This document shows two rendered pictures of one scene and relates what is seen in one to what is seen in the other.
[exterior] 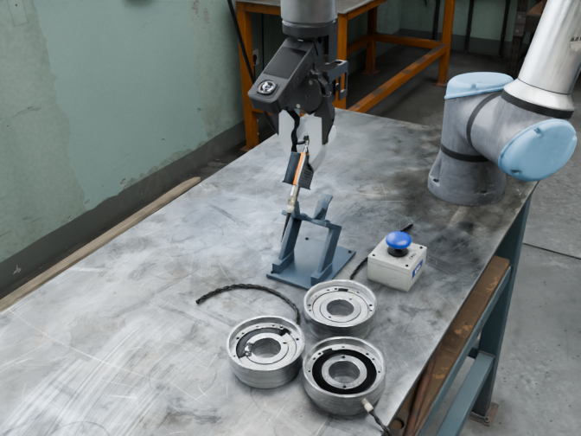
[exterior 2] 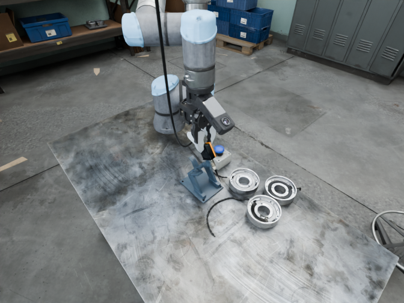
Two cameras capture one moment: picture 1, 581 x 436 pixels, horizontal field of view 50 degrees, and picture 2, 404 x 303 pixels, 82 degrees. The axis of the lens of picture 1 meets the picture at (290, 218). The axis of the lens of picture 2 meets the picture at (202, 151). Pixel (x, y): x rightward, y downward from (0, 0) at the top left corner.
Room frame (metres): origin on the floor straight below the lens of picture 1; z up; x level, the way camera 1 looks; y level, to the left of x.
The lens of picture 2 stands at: (0.70, 0.49, 1.47)
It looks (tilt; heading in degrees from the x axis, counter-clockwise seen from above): 43 degrees down; 285
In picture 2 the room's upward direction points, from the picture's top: straight up
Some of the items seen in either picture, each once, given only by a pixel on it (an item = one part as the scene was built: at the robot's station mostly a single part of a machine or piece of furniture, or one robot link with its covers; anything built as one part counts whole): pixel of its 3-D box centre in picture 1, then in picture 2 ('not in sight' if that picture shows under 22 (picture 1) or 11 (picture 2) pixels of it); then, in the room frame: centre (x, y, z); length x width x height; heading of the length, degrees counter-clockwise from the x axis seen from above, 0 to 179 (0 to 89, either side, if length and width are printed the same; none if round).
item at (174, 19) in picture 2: not in sight; (190, 29); (0.89, -0.13, 1.29); 0.11 x 0.11 x 0.08; 17
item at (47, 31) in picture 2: not in sight; (45, 27); (3.55, -2.27, 0.56); 0.52 x 0.38 x 0.22; 53
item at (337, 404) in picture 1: (344, 375); (279, 190); (0.56, -0.06, 0.82); 0.10 x 0.10 x 0.04
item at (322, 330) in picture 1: (340, 312); (243, 182); (0.69, -0.07, 0.82); 0.10 x 0.10 x 0.04
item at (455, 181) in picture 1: (469, 164); (168, 115); (1.08, -0.35, 0.85); 0.15 x 0.15 x 0.10
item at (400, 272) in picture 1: (398, 260); (217, 156); (0.81, -0.17, 0.82); 0.08 x 0.07 x 0.05; 146
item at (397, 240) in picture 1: (398, 248); (219, 152); (0.80, -0.17, 0.85); 0.04 x 0.04 x 0.05
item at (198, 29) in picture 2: not in sight; (198, 40); (0.84, -0.04, 1.30); 0.09 x 0.08 x 0.11; 107
